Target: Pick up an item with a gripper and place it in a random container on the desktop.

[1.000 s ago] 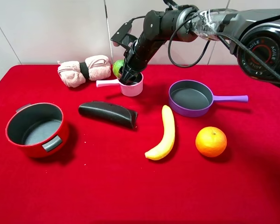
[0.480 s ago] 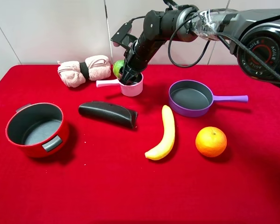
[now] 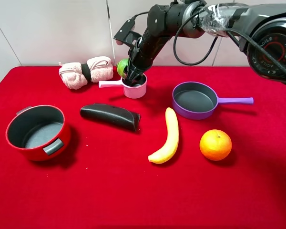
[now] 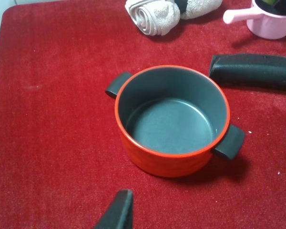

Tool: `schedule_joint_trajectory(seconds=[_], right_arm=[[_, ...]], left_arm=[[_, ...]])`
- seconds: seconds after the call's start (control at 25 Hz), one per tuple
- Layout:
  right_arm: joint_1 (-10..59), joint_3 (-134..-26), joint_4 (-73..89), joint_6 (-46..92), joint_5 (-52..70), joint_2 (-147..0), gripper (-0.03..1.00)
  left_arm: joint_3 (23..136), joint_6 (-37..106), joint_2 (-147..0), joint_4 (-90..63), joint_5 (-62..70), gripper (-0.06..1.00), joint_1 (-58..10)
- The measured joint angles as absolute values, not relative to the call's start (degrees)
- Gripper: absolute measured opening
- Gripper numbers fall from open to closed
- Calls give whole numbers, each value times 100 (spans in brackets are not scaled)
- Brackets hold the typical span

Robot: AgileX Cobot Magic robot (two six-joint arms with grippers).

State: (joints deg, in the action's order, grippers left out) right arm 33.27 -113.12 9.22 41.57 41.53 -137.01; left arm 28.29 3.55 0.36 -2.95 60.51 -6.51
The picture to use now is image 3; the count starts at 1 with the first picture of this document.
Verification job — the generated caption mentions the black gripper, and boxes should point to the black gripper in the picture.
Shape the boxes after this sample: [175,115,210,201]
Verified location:
[125,4,172,85]

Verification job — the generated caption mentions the green lime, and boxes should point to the green lime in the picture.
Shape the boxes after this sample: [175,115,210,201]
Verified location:
[117,59,128,79]

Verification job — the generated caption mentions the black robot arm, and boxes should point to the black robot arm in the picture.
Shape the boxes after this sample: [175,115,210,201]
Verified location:
[124,0,286,85]

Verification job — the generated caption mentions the pink saucepan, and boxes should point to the pink saucepan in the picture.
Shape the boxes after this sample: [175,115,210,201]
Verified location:
[98,74,147,99]

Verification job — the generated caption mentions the pink rolled towel black band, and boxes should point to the pink rolled towel black band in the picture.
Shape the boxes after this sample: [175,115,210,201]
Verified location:
[59,56,113,90]

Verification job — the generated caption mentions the purple frying pan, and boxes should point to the purple frying pan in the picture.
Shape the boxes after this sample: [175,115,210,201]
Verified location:
[172,82,254,120]

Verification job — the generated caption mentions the yellow banana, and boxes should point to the yellow banana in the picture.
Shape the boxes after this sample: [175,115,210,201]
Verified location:
[148,107,179,164]

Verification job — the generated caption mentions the orange fruit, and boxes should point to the orange fruit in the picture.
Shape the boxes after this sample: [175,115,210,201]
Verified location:
[199,129,232,161]

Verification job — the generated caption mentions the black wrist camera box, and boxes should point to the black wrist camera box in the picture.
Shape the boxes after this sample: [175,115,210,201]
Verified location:
[113,18,141,49]

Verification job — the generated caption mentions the red pot grey handles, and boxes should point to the red pot grey handles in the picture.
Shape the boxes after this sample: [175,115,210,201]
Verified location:
[5,105,71,162]

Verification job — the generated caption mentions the black braided cable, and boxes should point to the black braided cable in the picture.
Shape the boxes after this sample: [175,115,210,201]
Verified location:
[131,4,286,82]

